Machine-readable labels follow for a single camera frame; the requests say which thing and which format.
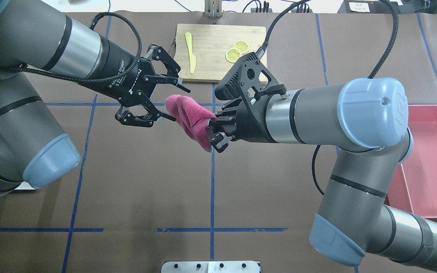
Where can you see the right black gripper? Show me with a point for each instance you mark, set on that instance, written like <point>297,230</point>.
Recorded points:
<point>252,123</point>

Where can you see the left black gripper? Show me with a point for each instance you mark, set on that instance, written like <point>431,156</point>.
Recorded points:
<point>121,74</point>

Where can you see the pink microfibre cloth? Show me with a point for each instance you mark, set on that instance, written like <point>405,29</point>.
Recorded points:
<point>192,117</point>

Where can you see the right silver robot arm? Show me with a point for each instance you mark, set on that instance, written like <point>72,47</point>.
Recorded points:
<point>368,120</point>

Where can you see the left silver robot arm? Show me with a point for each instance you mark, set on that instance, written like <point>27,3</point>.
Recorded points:
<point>38,39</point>

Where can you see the yellow plastic knife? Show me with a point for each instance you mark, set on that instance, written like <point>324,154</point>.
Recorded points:
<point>192,57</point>

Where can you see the front lemon slice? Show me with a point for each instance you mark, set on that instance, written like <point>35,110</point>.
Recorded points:
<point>232,55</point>

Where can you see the lemon slice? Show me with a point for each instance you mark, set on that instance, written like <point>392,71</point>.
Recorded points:
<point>232,55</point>
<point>242,46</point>

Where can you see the rear lemon slice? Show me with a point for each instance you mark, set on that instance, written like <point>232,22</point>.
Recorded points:
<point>242,46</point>

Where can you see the white towel rack stand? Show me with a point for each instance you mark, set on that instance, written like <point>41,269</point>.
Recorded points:
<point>24,186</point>

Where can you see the black box with label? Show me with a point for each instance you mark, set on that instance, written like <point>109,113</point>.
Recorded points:
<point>363,6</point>

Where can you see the pink plastic bin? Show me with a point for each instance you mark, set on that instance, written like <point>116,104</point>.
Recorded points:
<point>414,184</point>

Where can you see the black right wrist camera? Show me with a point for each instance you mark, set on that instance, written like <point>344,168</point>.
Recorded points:
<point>248,72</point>

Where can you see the aluminium frame post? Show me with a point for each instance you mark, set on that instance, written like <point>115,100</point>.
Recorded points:
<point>213,8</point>

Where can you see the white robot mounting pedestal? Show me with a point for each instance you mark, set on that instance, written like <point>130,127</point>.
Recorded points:
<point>235,266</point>

